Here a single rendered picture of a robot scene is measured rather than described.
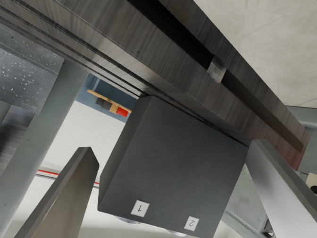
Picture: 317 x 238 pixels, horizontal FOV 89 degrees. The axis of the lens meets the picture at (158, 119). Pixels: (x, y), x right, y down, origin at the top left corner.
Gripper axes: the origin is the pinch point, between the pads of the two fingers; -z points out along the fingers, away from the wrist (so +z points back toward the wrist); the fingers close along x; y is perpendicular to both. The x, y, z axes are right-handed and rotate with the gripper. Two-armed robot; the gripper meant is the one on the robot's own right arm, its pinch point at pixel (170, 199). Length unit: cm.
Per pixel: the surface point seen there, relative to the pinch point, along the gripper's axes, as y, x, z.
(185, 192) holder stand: 18.4, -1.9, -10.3
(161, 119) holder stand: 6.9, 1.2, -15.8
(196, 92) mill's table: 0.4, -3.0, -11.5
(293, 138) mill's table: 14.3, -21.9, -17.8
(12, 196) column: 38, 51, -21
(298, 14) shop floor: 8, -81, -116
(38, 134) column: 23, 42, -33
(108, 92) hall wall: 180, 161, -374
